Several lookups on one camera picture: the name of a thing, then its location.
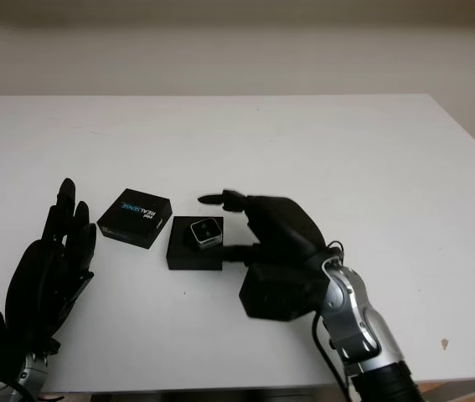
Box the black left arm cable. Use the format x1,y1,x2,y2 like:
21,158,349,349
8,374,48,402

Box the black RealSense box lid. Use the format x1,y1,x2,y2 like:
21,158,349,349
96,188,174,250

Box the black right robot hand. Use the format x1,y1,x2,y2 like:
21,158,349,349
196,188,333,271

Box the black camera box base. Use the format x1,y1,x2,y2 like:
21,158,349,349
165,215,225,271

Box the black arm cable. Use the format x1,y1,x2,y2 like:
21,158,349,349
8,374,48,402
310,238,355,402

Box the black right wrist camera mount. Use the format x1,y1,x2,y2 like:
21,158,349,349
238,262,331,322

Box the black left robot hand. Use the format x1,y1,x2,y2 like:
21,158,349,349
4,178,98,358

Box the small silver depth camera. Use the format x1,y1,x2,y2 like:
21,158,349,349
189,217,223,251

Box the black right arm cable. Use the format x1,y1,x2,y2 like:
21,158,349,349
310,238,355,402

